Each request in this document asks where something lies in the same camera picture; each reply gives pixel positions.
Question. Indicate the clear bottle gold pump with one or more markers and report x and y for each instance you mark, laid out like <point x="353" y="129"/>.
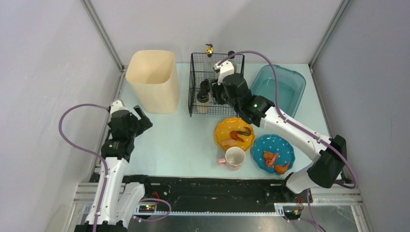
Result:
<point x="209" y="61"/>

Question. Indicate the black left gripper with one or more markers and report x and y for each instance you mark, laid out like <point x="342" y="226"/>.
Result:
<point x="136" y="122"/>

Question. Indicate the food scraps on blue plate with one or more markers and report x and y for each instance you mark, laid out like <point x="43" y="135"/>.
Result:
<point x="271" y="160"/>

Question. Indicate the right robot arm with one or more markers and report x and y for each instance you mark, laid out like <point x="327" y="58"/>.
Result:
<point x="328" y="155"/>

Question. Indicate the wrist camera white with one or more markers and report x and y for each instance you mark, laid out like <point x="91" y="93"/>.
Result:
<point x="225" y="69"/>
<point x="117" y="105"/>

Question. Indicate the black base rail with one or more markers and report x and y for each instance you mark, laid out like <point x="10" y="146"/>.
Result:
<point x="215" y="195"/>

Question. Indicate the food scraps on yellow plate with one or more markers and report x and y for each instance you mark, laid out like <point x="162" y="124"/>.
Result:
<point x="239" y="138"/>

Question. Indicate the pink white mug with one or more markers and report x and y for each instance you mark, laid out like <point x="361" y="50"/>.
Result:
<point x="234" y="158"/>

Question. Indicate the spice jar black lid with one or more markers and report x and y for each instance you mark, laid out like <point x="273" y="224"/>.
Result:
<point x="205" y="86"/>
<point x="202" y="102"/>

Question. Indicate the yellow dotted plate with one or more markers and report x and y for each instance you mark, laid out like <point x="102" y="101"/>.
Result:
<point x="231" y="124"/>

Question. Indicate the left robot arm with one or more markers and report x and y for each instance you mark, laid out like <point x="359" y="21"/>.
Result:
<point x="112" y="212"/>

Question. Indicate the beige plastic bin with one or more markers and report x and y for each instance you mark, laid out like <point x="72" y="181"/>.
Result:
<point x="153" y="76"/>

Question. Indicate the black wire basket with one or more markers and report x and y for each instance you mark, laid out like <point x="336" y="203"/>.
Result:
<point x="197" y="75"/>

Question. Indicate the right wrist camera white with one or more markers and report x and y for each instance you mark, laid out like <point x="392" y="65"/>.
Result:
<point x="225" y="69"/>

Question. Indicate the teal plastic basin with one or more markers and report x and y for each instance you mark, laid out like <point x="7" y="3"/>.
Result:
<point x="291" y="86"/>

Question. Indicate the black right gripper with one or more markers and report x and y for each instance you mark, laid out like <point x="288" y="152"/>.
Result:
<point x="216" y="91"/>

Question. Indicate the brown sauce bottle black cap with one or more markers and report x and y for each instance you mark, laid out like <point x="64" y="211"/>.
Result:
<point x="232" y="59"/>

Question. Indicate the blue dotted plate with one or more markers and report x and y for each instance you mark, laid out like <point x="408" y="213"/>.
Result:
<point x="275" y="144"/>

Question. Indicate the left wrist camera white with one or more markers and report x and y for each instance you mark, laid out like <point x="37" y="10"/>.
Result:
<point x="117" y="105"/>

